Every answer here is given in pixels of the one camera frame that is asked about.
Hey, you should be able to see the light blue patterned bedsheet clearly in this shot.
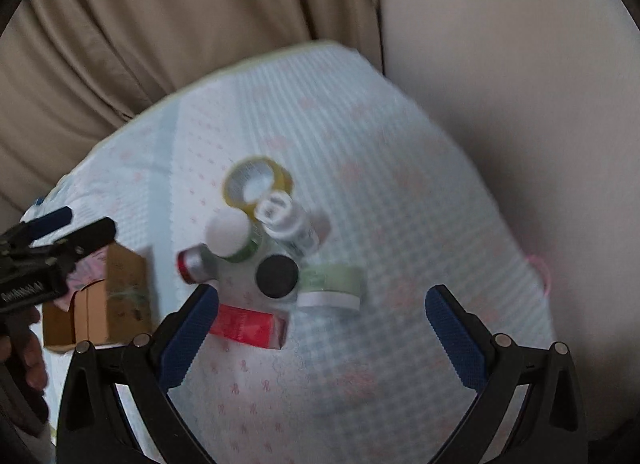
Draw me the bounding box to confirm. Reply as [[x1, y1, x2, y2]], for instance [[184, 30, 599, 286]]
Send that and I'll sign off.
[[27, 43, 554, 463]]

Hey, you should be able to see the beige curtain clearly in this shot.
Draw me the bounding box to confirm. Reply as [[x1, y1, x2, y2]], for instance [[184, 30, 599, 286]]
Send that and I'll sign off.
[[1, 0, 382, 214]]

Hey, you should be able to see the red rectangular box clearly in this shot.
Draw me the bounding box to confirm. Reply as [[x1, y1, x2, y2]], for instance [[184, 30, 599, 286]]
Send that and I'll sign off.
[[209, 304, 286, 349]]

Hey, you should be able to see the red silver can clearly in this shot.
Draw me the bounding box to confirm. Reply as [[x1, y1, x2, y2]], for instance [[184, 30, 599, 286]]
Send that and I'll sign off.
[[176, 243, 218, 283]]

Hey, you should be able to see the person's hand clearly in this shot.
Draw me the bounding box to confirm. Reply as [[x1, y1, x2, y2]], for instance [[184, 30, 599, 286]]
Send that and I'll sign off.
[[16, 307, 48, 392]]

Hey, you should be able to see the brown cardboard box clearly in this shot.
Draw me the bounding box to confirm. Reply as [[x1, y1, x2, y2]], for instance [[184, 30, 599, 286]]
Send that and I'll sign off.
[[41, 242, 153, 352]]

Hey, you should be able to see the white lid green jar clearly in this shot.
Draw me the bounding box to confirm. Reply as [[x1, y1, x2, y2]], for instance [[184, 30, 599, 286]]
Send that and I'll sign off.
[[205, 207, 262, 264]]

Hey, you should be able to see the yellow packing tape roll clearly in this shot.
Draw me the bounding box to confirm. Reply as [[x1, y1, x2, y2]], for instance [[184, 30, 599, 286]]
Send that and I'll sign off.
[[222, 157, 294, 214]]

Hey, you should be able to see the white pump bottle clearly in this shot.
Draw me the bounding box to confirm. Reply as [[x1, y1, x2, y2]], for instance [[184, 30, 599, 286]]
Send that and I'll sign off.
[[254, 190, 320, 258]]

